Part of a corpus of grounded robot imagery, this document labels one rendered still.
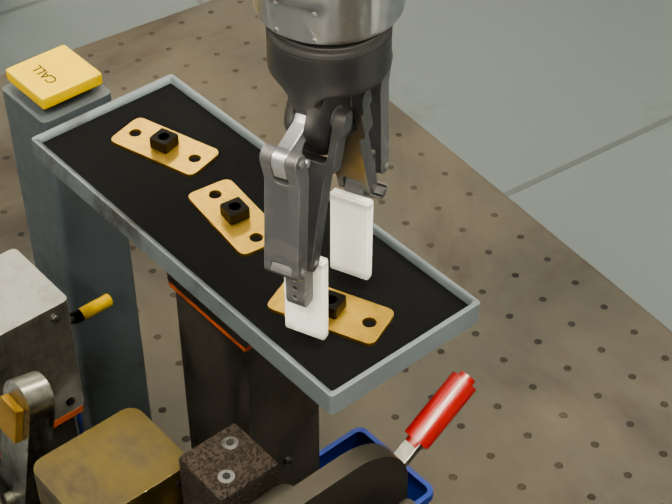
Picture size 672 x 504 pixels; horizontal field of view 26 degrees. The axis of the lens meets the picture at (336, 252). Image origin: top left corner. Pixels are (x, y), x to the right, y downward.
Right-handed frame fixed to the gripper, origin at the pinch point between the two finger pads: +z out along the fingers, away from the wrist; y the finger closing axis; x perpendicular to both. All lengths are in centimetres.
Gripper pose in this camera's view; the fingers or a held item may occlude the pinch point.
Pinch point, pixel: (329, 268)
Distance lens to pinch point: 98.8
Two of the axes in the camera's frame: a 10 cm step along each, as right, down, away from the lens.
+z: 0.0, 7.5, 6.6
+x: 8.9, 3.0, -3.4
